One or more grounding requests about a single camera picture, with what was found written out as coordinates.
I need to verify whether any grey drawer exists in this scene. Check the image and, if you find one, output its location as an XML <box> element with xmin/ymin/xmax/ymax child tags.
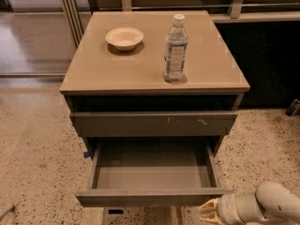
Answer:
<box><xmin>76</xmin><ymin>142</ymin><xmax>228</xmax><ymax>207</ymax></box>
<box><xmin>70</xmin><ymin>112</ymin><xmax>237</xmax><ymax>138</ymax></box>

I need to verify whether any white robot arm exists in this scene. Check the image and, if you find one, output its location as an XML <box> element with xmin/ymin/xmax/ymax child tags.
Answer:
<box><xmin>199</xmin><ymin>181</ymin><xmax>300</xmax><ymax>225</ymax></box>

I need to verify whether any grey drawer cabinet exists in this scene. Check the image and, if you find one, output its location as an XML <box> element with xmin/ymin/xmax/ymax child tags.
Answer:
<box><xmin>59</xmin><ymin>10</ymin><xmax>251</xmax><ymax>161</ymax></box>

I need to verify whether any grey top drawer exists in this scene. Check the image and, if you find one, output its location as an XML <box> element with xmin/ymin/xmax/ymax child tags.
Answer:
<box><xmin>70</xmin><ymin>112</ymin><xmax>237</xmax><ymax>138</ymax></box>

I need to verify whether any dark object at right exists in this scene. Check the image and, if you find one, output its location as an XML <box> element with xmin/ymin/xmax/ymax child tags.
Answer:
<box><xmin>285</xmin><ymin>99</ymin><xmax>300</xmax><ymax>116</ymax></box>

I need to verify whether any blue tape piece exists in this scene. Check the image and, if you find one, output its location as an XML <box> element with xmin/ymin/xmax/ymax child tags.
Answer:
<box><xmin>82</xmin><ymin>151</ymin><xmax>90</xmax><ymax>158</ymax></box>

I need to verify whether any clear plastic water bottle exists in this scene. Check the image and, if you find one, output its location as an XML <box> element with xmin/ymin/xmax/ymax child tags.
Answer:
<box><xmin>163</xmin><ymin>14</ymin><xmax>188</xmax><ymax>82</ymax></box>

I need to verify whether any white ceramic bowl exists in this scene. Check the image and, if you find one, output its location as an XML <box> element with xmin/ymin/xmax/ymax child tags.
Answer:
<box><xmin>105</xmin><ymin>27</ymin><xmax>143</xmax><ymax>52</ymax></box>

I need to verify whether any grey metal rod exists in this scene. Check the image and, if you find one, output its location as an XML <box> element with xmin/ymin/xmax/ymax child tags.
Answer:
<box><xmin>0</xmin><ymin>205</ymin><xmax>14</xmax><ymax>220</ymax></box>

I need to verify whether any metal shelf frame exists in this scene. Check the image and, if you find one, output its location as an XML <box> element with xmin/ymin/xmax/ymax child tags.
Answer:
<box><xmin>61</xmin><ymin>0</ymin><xmax>300</xmax><ymax>41</ymax></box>

